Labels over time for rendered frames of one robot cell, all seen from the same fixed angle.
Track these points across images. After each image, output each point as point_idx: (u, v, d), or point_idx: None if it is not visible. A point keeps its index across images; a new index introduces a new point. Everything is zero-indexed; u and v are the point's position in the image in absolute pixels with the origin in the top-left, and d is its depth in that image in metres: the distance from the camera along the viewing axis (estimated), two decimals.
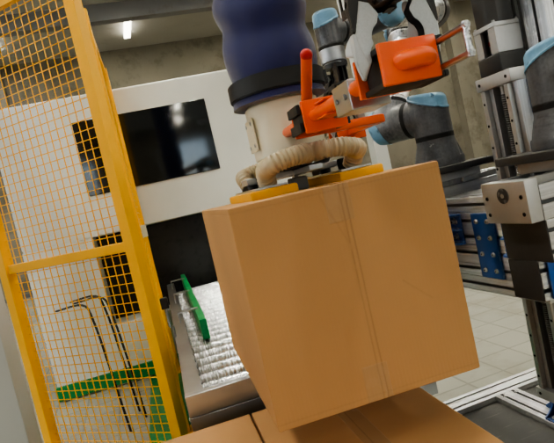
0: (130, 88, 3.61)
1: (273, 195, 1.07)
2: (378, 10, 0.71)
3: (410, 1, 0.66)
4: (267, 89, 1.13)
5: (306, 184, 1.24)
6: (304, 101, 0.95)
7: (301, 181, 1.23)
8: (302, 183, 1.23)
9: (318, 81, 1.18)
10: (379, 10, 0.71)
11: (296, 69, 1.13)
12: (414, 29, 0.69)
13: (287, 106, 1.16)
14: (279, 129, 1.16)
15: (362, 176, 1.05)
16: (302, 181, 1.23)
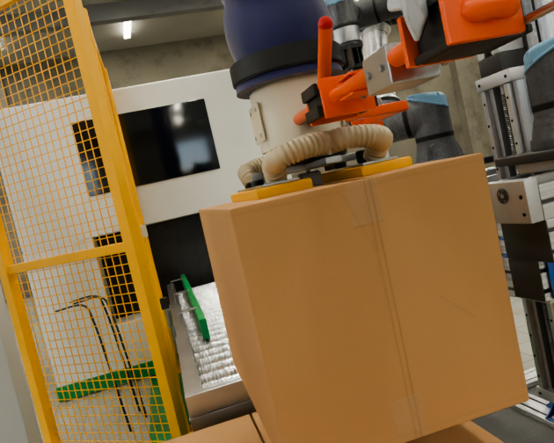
0: (130, 88, 3.61)
1: (282, 192, 0.90)
2: None
3: None
4: (277, 68, 0.96)
5: (319, 179, 1.07)
6: (324, 79, 0.78)
7: (313, 177, 1.07)
8: (314, 178, 1.07)
9: (335, 60, 1.01)
10: None
11: (310, 45, 0.97)
12: None
13: (300, 89, 0.99)
14: (289, 115, 0.99)
15: (389, 170, 0.88)
16: (316, 177, 1.07)
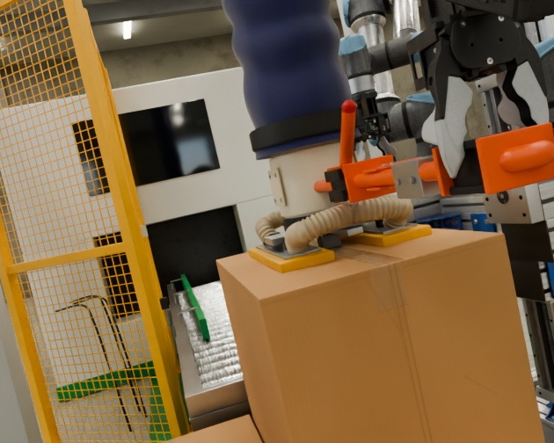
0: (130, 88, 3.61)
1: (305, 266, 0.92)
2: (462, 79, 0.55)
3: (512, 73, 0.51)
4: (298, 138, 0.98)
5: (338, 241, 1.08)
6: (348, 165, 0.80)
7: (331, 238, 1.08)
8: (333, 240, 1.08)
9: (354, 127, 1.02)
10: (464, 78, 0.55)
11: (331, 115, 0.98)
12: (512, 105, 0.54)
13: (320, 157, 1.00)
14: (309, 183, 1.01)
15: (411, 245, 0.90)
16: (335, 238, 1.08)
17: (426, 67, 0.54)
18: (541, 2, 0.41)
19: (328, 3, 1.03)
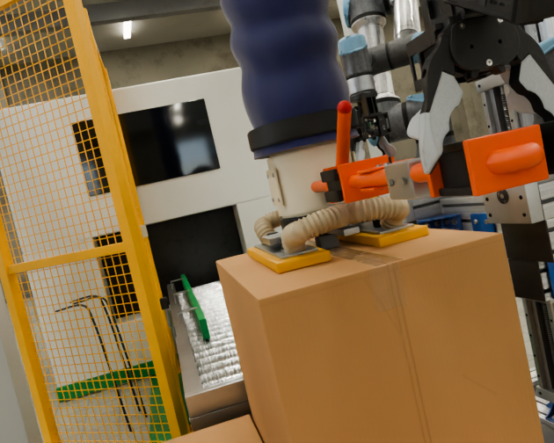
0: (130, 88, 3.61)
1: (302, 265, 0.92)
2: (462, 80, 0.55)
3: (517, 69, 0.51)
4: (295, 138, 0.98)
5: (336, 242, 1.09)
6: (344, 165, 0.80)
7: (330, 239, 1.08)
8: (331, 241, 1.08)
9: (352, 127, 1.02)
10: (464, 79, 0.55)
11: (328, 115, 0.98)
12: (521, 96, 0.54)
13: (317, 157, 1.01)
14: (307, 183, 1.01)
15: (411, 245, 0.90)
16: (332, 239, 1.08)
17: None
18: (539, 4, 0.41)
19: (326, 3, 1.03)
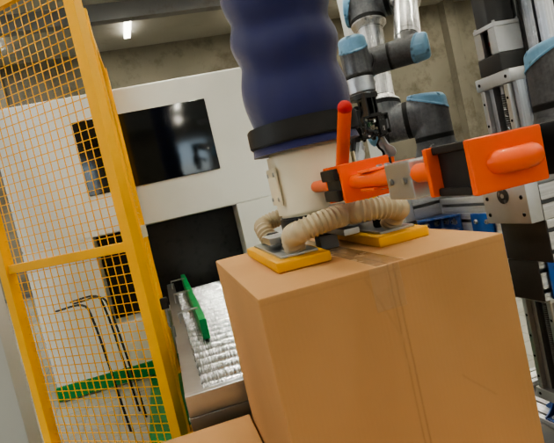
0: (130, 88, 3.61)
1: (302, 265, 0.92)
2: None
3: None
4: (295, 138, 0.98)
5: (336, 242, 1.09)
6: (344, 165, 0.80)
7: (330, 239, 1.08)
8: (331, 241, 1.08)
9: (352, 127, 1.02)
10: None
11: (328, 115, 0.98)
12: None
13: (317, 157, 1.01)
14: (307, 183, 1.01)
15: (411, 245, 0.90)
16: (332, 239, 1.08)
17: None
18: None
19: (326, 3, 1.03)
